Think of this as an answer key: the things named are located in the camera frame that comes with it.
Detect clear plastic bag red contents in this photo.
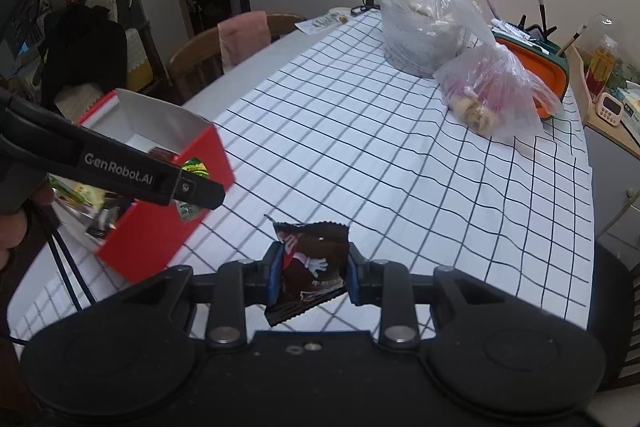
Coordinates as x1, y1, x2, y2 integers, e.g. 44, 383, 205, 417
432, 44, 563, 142

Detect pink towel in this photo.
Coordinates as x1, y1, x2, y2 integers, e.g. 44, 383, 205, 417
217, 11, 271, 70

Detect slatted wooden chair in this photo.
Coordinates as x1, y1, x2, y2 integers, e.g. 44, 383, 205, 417
587, 242, 640, 393

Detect orange storage container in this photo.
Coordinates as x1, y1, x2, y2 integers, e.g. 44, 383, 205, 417
492, 24, 571, 120

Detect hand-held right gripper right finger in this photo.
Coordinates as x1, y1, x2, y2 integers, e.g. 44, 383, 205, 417
346, 242, 506, 350

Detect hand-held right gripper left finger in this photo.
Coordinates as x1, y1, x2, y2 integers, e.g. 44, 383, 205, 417
116, 242, 286, 348

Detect red and white cardboard box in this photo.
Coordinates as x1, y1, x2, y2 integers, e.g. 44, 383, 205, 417
50, 88, 236, 284

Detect chair with yellow cushion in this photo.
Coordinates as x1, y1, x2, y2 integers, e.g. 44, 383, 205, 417
50, 0, 168, 118

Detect grey monitor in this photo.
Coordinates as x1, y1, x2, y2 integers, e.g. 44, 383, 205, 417
0, 0, 46, 58

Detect white cabinet wooden top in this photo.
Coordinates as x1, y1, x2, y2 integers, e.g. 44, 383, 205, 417
570, 47, 640, 268

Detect pale green tissue pack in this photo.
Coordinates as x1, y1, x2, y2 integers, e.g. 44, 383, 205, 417
620, 84, 640, 118

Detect white kitchen timer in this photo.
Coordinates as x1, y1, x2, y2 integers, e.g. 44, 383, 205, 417
595, 92, 623, 125

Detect brown candy packet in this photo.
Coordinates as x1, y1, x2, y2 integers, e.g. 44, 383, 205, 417
264, 215, 351, 328

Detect clear bottle orange drink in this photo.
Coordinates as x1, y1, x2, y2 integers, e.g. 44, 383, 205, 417
585, 14, 621, 100

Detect large clear plastic bag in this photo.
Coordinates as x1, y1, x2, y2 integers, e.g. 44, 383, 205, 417
365, 0, 496, 78

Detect black cable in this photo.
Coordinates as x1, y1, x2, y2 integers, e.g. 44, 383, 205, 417
10, 202, 98, 348

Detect person's left hand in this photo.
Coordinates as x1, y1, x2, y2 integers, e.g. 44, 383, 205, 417
0, 184, 55, 269

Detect rounded wooden chair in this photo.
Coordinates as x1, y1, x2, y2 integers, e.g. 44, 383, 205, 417
167, 12, 307, 105

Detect black garment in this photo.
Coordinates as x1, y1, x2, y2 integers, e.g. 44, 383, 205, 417
40, 4, 128, 108

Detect light handle paint brush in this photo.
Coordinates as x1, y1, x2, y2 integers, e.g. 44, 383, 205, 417
557, 24, 587, 56

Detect paper leaflet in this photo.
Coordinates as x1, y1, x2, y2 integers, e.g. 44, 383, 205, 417
295, 7, 351, 35

